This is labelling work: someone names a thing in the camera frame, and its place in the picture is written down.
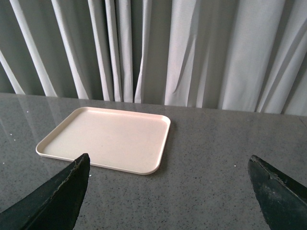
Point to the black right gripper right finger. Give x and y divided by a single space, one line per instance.
282 200

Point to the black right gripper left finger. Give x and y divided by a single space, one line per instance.
55 205

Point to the beige rectangular plastic tray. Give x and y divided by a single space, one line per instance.
120 140

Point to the white pleated curtain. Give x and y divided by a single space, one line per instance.
243 55

